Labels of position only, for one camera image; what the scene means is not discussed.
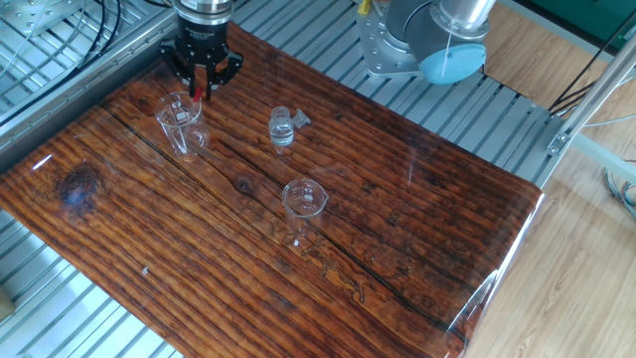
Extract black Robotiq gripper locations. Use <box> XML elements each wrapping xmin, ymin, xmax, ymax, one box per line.
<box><xmin>158</xmin><ymin>10</ymin><xmax>245</xmax><ymax>102</ymax></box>

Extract glass dropper with red bulb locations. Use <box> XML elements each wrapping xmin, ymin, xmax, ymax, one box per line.
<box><xmin>174</xmin><ymin>87</ymin><xmax>205</xmax><ymax>154</ymax></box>

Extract small glass bottle with liquid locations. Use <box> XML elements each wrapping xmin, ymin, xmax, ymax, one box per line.
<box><xmin>268</xmin><ymin>105</ymin><xmax>295</xmax><ymax>148</ymax></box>

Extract upper glass conical flask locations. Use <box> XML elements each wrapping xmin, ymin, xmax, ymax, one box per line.
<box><xmin>153</xmin><ymin>90</ymin><xmax>211</xmax><ymax>163</ymax></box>

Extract glass conical flask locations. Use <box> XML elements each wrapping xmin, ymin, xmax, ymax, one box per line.
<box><xmin>153</xmin><ymin>90</ymin><xmax>211</xmax><ymax>163</ymax></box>
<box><xmin>280</xmin><ymin>177</ymin><xmax>330</xmax><ymax>236</ymax></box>

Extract clear glass bottle stopper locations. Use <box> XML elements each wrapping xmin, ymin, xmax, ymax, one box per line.
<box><xmin>291</xmin><ymin>107</ymin><xmax>313</xmax><ymax>129</ymax></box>

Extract lower glass conical flask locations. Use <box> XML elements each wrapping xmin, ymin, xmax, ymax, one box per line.
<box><xmin>280</xmin><ymin>177</ymin><xmax>330</xmax><ymax>236</ymax></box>

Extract perforated metal plate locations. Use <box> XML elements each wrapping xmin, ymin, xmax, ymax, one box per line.
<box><xmin>0</xmin><ymin>0</ymin><xmax>86</xmax><ymax>37</ymax></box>

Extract glossy wood-grain table mat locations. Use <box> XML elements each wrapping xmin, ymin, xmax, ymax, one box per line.
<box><xmin>0</xmin><ymin>19</ymin><xmax>546</xmax><ymax>358</ymax></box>

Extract white zip tie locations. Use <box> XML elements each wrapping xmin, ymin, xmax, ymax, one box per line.
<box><xmin>440</xmin><ymin>17</ymin><xmax>457</xmax><ymax>80</ymax></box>

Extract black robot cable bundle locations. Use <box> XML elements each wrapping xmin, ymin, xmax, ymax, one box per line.
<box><xmin>0</xmin><ymin>0</ymin><xmax>124</xmax><ymax>128</ymax></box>

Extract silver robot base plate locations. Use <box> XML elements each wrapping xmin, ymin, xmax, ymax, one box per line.
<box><xmin>354</xmin><ymin>1</ymin><xmax>431</xmax><ymax>80</ymax></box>

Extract thin black cables by post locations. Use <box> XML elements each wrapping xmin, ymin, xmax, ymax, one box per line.
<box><xmin>548</xmin><ymin>19</ymin><xmax>636</xmax><ymax>118</ymax></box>

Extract aluminium frame post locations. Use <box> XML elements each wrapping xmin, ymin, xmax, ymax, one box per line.
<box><xmin>545</xmin><ymin>33</ymin><xmax>636</xmax><ymax>158</ymax></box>

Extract thin white cable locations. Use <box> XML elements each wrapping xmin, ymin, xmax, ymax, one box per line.
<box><xmin>580</xmin><ymin>113</ymin><xmax>636</xmax><ymax>129</ymax></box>

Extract grey horizontal frame bar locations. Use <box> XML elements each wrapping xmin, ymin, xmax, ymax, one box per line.
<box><xmin>569</xmin><ymin>131</ymin><xmax>636</xmax><ymax>186</ymax></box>

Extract coloured wire bundle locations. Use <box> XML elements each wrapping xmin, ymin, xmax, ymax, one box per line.
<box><xmin>601</xmin><ymin>166</ymin><xmax>636</xmax><ymax>223</ymax></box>

